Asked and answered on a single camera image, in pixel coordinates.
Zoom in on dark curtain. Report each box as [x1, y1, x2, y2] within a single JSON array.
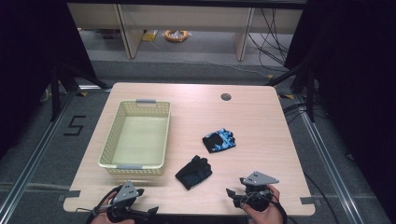
[[283, 0, 396, 216], [0, 0, 98, 161]]

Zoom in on right hand-held gripper cable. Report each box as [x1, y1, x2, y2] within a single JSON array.
[[241, 190, 290, 224]]

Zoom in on pale yellow plastic basket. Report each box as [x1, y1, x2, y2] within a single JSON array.
[[97, 98, 172, 177]]

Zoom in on blue patterned fingerless glove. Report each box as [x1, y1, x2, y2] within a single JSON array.
[[202, 127, 237, 154]]

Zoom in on beige wooden desk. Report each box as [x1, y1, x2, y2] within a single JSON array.
[[66, 2, 304, 62]]

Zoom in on person's right hand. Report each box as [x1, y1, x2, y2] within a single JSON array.
[[242, 184, 284, 224]]

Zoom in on black metal stand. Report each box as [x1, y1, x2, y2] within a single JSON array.
[[264, 61, 318, 123], [49, 61, 110, 123]]

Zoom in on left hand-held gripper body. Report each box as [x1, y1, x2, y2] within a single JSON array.
[[106, 181, 151, 224]]

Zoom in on metal floor rail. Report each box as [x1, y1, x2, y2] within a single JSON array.
[[295, 94, 366, 224], [0, 90, 78, 220]]

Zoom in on person's left hand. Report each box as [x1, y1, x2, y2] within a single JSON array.
[[89, 191, 135, 224]]

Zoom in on yellow packet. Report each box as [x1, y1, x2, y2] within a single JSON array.
[[141, 29, 159, 43]]

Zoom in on orange coil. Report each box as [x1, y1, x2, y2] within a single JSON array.
[[163, 29, 191, 43]]

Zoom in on bundle of black cables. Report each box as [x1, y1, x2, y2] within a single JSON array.
[[247, 7, 293, 67]]

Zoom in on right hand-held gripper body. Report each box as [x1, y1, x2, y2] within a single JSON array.
[[233, 171, 280, 213]]

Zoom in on black fingerless glove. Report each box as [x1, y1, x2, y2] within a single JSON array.
[[174, 154, 213, 191]]

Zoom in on black floor cable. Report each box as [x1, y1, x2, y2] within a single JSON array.
[[303, 171, 341, 224]]

